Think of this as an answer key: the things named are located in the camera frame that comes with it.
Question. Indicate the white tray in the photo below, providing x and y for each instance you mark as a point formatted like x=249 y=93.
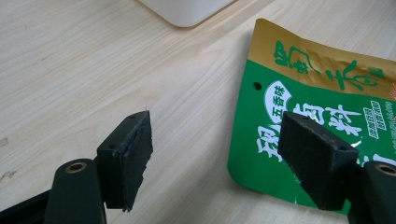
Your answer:
x=186 y=11

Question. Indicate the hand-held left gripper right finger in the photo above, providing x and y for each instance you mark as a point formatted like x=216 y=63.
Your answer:
x=317 y=161

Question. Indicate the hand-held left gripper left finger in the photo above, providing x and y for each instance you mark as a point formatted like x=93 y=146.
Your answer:
x=121 y=161

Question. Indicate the green and gold snack packet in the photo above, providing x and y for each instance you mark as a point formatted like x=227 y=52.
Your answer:
x=299 y=84

